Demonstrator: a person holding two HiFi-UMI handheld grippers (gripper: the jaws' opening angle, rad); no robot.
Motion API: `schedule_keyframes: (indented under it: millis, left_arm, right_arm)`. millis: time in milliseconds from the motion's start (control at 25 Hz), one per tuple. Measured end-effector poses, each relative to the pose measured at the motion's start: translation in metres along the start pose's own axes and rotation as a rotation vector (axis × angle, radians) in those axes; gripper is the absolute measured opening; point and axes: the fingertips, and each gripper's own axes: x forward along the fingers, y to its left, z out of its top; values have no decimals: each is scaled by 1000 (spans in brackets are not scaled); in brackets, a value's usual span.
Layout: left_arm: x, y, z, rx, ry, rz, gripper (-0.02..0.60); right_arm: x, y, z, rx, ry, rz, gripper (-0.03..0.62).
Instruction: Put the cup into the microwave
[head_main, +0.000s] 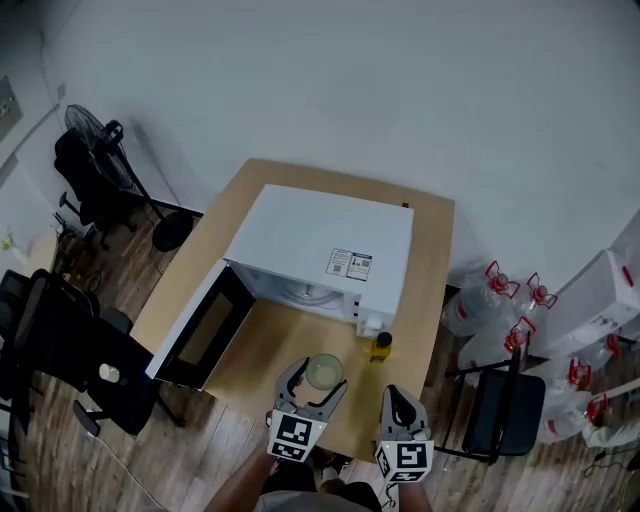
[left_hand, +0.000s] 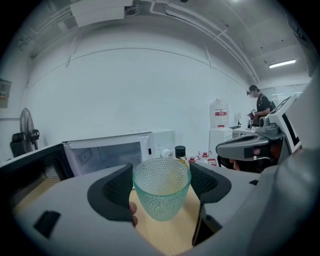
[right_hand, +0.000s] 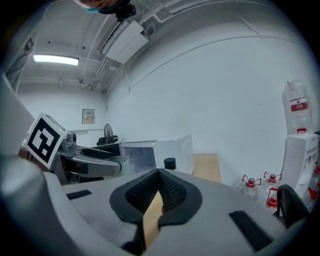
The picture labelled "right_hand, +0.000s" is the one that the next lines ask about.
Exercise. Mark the large clear water bottle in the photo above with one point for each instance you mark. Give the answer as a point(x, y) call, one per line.
point(297, 105)

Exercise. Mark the ceiling light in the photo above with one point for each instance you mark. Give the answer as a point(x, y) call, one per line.
point(56, 59)

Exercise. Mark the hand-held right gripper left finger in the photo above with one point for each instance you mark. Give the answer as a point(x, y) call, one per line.
point(100, 207)

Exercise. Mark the white water dispenser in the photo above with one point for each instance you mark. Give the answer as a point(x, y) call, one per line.
point(298, 160)

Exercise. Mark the black desk fan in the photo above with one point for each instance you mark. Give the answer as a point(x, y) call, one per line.
point(109, 132)

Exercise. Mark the black cylindrical container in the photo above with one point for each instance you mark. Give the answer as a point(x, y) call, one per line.
point(170, 163)

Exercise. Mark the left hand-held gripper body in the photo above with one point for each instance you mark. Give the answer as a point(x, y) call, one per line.
point(45, 140)

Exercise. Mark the black chair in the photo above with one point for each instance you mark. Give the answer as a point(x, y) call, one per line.
point(291, 205)

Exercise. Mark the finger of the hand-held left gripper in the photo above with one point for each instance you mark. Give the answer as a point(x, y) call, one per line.
point(100, 151)
point(100, 167)

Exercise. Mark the patterned cup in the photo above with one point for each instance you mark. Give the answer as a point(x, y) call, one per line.
point(125, 166)

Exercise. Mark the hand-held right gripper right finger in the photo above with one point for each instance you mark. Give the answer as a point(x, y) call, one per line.
point(212, 200)

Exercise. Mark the wall electrical panel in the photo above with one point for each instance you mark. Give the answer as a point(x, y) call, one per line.
point(88, 116)

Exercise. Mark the blue face mask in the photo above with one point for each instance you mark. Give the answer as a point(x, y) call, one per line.
point(100, 10)

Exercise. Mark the person's left hand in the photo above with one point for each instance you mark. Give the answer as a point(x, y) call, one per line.
point(28, 156)

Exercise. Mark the person's grey shirt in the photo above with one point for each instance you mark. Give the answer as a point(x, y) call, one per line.
point(20, 55)

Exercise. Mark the white air conditioner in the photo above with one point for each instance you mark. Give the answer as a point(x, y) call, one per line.
point(125, 42)

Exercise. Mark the black head-mounted camera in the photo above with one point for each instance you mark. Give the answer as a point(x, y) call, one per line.
point(125, 12)

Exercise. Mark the white microwave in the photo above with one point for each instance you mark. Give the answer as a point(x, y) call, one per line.
point(165, 152)

